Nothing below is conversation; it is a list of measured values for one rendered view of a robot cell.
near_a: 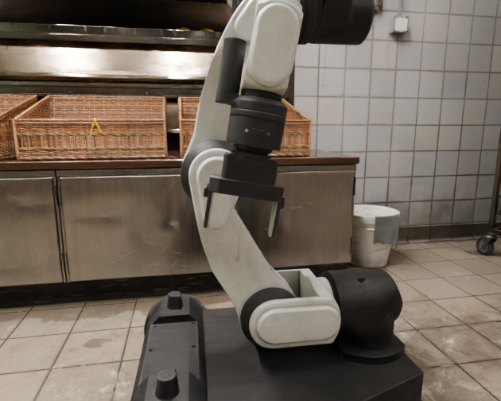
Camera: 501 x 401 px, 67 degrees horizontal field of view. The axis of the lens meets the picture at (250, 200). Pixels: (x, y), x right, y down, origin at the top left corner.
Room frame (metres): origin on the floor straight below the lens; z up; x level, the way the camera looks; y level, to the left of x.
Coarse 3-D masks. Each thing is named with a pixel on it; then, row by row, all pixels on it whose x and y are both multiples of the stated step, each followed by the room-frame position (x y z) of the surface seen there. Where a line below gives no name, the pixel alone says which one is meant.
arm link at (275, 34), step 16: (272, 0) 0.56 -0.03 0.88; (288, 0) 0.57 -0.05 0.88; (256, 16) 0.56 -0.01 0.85; (272, 16) 0.55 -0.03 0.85; (288, 16) 0.55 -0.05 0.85; (256, 32) 0.55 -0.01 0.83; (272, 32) 0.55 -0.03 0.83; (288, 32) 0.55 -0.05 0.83; (256, 48) 0.55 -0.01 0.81; (272, 48) 0.55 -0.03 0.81; (288, 48) 0.55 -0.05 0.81; (256, 64) 0.55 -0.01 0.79; (272, 64) 0.55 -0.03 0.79; (288, 64) 0.55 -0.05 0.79; (256, 80) 0.56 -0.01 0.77; (272, 80) 0.55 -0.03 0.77
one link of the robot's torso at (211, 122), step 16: (256, 0) 0.75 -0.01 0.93; (240, 16) 0.74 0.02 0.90; (224, 32) 0.75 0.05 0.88; (240, 32) 0.74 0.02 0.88; (208, 80) 0.76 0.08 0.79; (208, 96) 0.77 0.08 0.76; (208, 112) 0.77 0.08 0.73; (224, 112) 0.77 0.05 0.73; (208, 128) 0.77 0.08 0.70; (224, 128) 0.77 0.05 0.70; (192, 144) 0.76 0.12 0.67; (208, 144) 0.75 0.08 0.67; (224, 144) 0.76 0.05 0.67; (192, 160) 0.74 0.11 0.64
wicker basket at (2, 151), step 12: (0, 96) 1.81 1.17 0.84; (12, 96) 1.83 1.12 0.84; (24, 96) 1.84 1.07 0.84; (36, 96) 1.83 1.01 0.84; (0, 108) 1.80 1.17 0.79; (12, 108) 1.57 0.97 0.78; (24, 108) 1.69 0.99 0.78; (0, 120) 1.45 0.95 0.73; (0, 132) 1.45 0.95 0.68; (12, 132) 1.55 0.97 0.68; (0, 144) 1.44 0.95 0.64; (12, 144) 1.53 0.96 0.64; (0, 156) 1.42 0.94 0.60; (12, 156) 1.51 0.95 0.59
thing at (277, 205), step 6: (276, 204) 0.59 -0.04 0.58; (282, 204) 0.60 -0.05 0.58; (276, 210) 0.59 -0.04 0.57; (270, 216) 0.61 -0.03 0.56; (276, 216) 0.59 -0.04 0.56; (270, 222) 0.60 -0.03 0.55; (276, 222) 0.59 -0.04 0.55; (270, 228) 0.59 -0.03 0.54; (276, 228) 0.59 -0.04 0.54; (270, 234) 0.59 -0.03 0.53
